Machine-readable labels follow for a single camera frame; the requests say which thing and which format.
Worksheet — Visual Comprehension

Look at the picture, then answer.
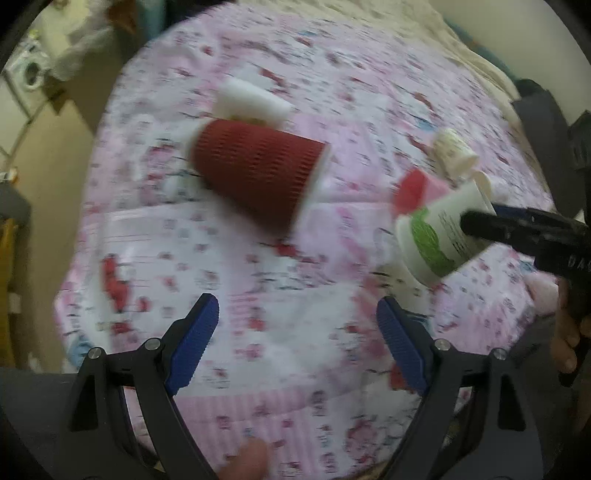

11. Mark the dark brown board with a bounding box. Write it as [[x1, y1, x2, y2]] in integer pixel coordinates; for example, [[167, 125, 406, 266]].
[[513, 90, 590, 223]]

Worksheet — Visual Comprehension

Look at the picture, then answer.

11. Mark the red corrugated paper cup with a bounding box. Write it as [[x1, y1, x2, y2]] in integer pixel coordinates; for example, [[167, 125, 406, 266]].
[[190, 119, 331, 231]]

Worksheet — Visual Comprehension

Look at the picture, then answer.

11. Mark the white plastic bag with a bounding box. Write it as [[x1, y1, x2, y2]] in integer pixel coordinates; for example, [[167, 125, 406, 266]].
[[45, 16, 114, 82]]

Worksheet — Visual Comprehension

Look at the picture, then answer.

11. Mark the white washing machine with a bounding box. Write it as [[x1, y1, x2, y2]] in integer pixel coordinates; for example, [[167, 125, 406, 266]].
[[3, 40, 51, 118]]

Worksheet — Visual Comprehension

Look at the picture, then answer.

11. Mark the yellow patterned paper cup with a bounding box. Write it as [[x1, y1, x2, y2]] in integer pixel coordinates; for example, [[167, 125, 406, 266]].
[[432, 128, 479, 180]]

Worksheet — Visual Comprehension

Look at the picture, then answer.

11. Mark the white green leaf paper cup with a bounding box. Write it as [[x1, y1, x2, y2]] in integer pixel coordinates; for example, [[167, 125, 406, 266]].
[[394, 172, 496, 287]]

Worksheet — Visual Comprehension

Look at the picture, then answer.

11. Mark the right hand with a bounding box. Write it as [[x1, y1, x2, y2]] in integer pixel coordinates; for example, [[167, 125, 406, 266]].
[[550, 279, 590, 374]]

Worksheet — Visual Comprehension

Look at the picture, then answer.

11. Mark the pink hello kitty sheet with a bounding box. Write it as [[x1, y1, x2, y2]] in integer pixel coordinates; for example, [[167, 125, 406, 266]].
[[54, 1, 552, 479]]

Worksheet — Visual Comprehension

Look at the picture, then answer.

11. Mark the left hand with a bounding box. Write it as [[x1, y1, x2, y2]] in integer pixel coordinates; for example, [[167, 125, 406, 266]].
[[217, 438, 269, 480]]

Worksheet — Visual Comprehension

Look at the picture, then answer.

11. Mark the pink folded paper cup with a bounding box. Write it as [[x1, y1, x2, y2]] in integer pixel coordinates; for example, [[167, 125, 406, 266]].
[[391, 168, 451, 217]]

